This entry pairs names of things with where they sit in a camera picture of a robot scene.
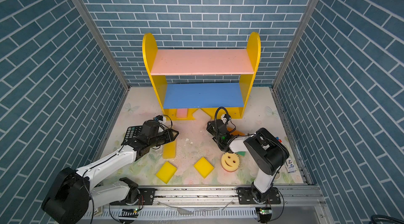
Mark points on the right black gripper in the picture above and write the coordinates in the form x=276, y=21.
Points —
x=211, y=126

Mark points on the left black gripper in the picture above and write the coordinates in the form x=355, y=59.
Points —
x=170, y=135

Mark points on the pink sponge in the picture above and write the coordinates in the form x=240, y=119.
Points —
x=182, y=113

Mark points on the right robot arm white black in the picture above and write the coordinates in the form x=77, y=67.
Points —
x=267, y=151

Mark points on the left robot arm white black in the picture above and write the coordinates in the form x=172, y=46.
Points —
x=74, y=192

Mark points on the yellow shelf pink blue boards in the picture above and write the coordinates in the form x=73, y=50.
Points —
x=161, y=63

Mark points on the orange sponge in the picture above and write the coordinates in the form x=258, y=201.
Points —
x=237, y=132

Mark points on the black calculator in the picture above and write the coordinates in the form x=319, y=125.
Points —
x=131, y=133

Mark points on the yellow sponge upright rectangle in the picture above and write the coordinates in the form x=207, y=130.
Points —
x=169, y=150

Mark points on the smiley face round sponge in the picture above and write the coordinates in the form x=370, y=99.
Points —
x=230, y=162

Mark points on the bright yellow sponge left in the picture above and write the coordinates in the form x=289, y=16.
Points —
x=166, y=172

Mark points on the bright yellow sponge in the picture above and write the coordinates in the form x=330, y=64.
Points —
x=204, y=167
x=166, y=172

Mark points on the bright yellow sponge centre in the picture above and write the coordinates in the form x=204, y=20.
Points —
x=204, y=167

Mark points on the toothpaste box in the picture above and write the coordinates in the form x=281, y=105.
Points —
x=289, y=164

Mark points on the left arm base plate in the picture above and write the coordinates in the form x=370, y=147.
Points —
x=148, y=196

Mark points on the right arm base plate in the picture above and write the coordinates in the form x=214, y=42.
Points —
x=251, y=195

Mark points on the aluminium front rail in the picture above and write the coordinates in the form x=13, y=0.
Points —
x=300, y=204

